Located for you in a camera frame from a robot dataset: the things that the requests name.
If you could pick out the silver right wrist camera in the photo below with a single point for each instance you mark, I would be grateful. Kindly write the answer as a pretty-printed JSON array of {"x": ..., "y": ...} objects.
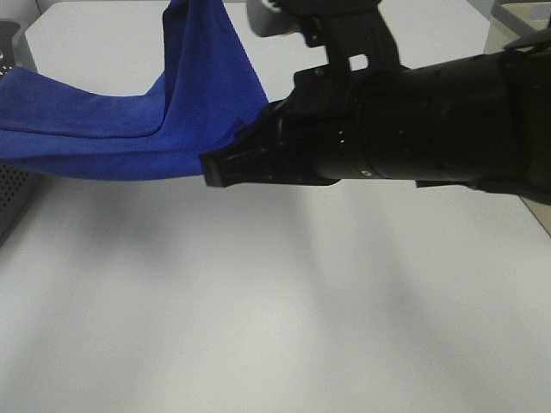
[{"x": 269, "y": 19}]

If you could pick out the grey perforated plastic basket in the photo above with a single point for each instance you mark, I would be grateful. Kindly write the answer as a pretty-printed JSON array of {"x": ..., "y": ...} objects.
[{"x": 17, "y": 186}]

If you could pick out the beige storage box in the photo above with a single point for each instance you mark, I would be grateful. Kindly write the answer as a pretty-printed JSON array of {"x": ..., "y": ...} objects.
[{"x": 518, "y": 24}]

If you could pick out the blue microfibre towel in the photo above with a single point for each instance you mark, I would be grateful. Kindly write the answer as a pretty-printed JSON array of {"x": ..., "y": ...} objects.
[{"x": 208, "y": 91}]

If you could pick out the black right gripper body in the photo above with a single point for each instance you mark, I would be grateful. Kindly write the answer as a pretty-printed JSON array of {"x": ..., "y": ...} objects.
[{"x": 313, "y": 137}]

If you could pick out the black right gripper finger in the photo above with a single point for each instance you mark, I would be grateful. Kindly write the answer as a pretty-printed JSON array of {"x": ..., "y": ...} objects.
[{"x": 234, "y": 164}]

